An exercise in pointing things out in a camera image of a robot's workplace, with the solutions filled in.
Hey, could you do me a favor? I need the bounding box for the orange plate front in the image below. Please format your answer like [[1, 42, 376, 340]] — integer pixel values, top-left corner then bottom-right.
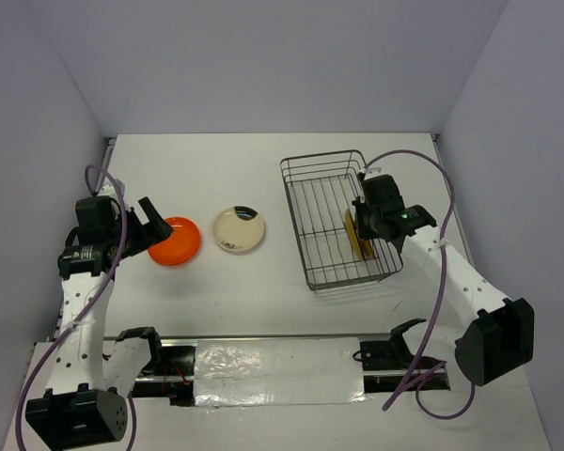
[[148, 217, 201, 266]]

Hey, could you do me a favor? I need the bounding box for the mustard plate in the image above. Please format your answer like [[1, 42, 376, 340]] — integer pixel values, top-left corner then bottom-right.
[[344, 209, 364, 260], [360, 240, 375, 259]]

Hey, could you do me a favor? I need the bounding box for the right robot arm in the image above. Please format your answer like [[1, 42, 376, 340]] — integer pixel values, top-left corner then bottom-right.
[[352, 169, 535, 386]]

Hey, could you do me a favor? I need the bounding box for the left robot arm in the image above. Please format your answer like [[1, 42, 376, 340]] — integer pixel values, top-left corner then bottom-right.
[[24, 195, 173, 450]]

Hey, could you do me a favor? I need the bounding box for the silver tape sheet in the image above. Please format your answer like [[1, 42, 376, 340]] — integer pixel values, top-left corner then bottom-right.
[[193, 337, 366, 408]]

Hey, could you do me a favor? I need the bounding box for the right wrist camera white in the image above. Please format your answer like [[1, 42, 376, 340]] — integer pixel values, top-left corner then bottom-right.
[[358, 166, 383, 180]]

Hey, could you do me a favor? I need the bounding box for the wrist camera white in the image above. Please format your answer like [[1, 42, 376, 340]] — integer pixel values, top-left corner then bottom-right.
[[99, 179, 125, 201], [358, 166, 383, 180]]

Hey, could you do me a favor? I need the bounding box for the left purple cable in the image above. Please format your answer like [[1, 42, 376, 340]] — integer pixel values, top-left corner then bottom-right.
[[14, 163, 137, 451]]

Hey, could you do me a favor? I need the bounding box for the purple cable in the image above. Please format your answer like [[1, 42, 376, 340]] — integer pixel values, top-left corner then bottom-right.
[[14, 163, 137, 451], [364, 148, 476, 418]]

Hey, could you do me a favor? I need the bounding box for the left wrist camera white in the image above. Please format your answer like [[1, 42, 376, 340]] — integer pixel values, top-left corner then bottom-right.
[[99, 179, 125, 201]]

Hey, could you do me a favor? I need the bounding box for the wire dish rack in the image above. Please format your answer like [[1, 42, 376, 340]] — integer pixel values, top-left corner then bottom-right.
[[280, 149, 403, 291]]

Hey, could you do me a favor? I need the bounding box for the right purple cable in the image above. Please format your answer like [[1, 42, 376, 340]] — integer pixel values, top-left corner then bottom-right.
[[364, 148, 476, 418]]

